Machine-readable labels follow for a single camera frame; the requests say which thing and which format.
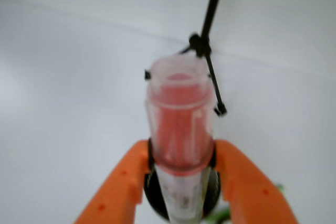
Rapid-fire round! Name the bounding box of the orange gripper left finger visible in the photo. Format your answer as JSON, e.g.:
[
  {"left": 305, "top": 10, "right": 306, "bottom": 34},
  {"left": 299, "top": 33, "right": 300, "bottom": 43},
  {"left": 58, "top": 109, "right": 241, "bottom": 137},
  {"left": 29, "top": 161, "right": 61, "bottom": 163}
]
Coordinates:
[{"left": 75, "top": 140, "right": 150, "bottom": 223}]

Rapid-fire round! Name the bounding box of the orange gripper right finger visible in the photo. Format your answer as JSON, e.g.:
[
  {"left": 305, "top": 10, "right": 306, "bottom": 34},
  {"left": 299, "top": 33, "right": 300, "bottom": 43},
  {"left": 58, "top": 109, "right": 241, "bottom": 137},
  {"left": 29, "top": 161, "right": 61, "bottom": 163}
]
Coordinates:
[{"left": 215, "top": 140, "right": 298, "bottom": 223}]

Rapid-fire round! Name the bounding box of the red capped marker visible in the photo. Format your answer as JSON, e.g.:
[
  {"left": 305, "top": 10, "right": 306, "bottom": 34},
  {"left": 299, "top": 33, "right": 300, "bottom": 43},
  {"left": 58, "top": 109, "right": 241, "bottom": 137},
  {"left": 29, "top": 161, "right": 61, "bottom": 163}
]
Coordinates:
[{"left": 144, "top": 55, "right": 214, "bottom": 224}]

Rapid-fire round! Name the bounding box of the green mechanical pencil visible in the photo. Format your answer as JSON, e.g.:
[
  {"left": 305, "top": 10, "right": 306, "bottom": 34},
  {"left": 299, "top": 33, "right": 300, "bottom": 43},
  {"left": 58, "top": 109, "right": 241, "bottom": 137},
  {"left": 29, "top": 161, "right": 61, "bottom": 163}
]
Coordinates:
[{"left": 205, "top": 183, "right": 292, "bottom": 223}]

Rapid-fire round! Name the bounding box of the large black tape roll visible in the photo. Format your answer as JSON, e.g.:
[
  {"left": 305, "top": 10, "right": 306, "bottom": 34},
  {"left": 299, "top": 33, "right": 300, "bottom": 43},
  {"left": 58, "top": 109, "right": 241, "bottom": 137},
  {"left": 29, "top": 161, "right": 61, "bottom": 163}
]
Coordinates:
[{"left": 143, "top": 168, "right": 221, "bottom": 223}]

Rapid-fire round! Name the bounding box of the black camera tripod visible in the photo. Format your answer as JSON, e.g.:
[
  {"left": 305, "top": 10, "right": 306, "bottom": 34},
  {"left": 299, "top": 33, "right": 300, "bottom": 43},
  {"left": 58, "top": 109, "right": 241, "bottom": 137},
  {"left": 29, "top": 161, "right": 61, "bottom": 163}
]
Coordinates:
[{"left": 144, "top": 0, "right": 229, "bottom": 116}]

